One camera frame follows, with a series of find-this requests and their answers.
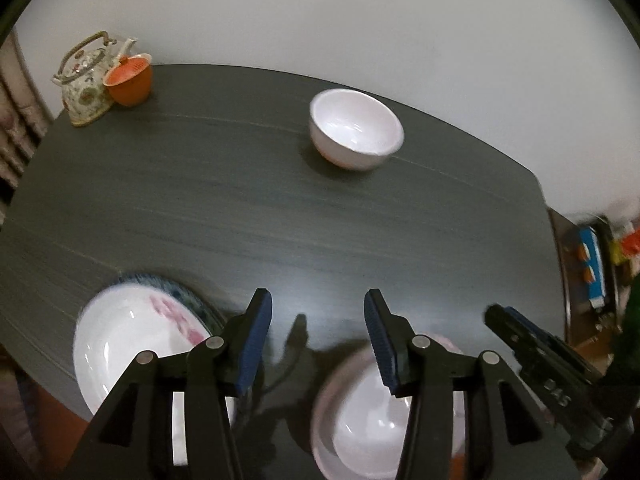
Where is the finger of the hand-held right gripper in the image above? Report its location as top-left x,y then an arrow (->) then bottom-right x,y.
484,304 -> 558,368

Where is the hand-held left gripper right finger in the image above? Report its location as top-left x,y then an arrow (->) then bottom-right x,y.
363,288 -> 571,480

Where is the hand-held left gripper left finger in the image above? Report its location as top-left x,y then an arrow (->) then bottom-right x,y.
65,287 -> 274,480

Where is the blue floral plate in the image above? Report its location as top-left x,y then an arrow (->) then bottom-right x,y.
107,272 -> 226,338

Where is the pink-rimmed white bowl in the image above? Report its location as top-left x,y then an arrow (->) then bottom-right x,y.
310,332 -> 473,480

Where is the white plate with pink flowers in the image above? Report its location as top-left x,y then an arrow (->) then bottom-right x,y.
72,280 -> 236,468

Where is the white bowl with pink base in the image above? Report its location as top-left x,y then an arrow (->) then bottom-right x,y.
309,88 -> 405,172

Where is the wooden shelf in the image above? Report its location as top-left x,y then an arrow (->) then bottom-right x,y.
547,207 -> 640,356

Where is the blue box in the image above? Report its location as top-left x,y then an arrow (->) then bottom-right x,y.
575,227 -> 608,311

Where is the orange yellow packet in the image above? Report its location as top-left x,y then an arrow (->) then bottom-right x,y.
619,230 -> 640,263

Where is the orange cup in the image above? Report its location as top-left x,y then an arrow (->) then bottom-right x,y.
102,53 -> 153,107

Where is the floral teapot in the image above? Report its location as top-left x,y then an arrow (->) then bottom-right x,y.
52,31 -> 138,127

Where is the beige pleated curtain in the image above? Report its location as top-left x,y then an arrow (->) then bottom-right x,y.
0,35 -> 53,206

